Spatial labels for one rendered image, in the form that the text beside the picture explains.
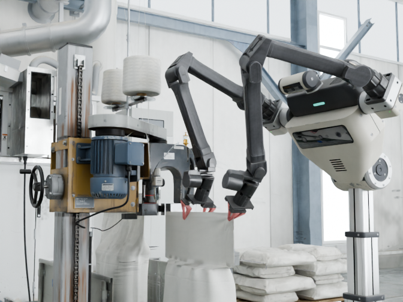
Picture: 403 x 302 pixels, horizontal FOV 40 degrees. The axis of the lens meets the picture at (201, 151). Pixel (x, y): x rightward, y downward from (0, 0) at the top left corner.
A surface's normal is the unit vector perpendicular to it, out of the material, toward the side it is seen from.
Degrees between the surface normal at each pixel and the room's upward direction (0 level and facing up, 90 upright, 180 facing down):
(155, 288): 90
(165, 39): 90
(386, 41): 90
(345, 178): 130
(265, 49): 117
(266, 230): 90
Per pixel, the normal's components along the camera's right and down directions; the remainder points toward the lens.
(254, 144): 0.18, 0.34
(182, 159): 0.54, -0.08
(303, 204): -0.84, -0.05
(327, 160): -0.65, 0.60
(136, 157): 0.85, -0.05
